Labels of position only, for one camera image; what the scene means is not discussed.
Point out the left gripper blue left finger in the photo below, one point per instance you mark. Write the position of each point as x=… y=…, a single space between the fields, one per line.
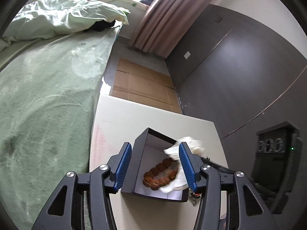
x=105 y=180

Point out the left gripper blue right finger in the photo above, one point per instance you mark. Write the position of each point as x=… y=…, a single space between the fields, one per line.
x=205 y=180

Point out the black jewelry box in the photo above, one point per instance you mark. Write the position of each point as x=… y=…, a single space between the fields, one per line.
x=151 y=168

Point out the white low table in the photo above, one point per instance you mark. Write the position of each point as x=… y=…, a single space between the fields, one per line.
x=118 y=121

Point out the dark grey wardrobe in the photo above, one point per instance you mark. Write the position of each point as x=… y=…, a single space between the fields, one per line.
x=242 y=76

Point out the flattened cardboard floor sheets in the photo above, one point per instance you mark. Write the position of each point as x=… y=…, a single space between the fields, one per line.
x=143 y=85

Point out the green bed sheet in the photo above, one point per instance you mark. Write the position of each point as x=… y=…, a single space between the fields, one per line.
x=49 y=94

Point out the black garment on bed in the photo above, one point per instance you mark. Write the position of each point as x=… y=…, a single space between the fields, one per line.
x=99 y=26

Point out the pink curtain right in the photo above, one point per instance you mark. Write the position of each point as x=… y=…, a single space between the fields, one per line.
x=165 y=23

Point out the light green duvet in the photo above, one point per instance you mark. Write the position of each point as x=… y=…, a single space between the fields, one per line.
x=44 y=19

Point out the white wall switch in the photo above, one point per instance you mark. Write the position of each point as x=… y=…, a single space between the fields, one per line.
x=187 y=55

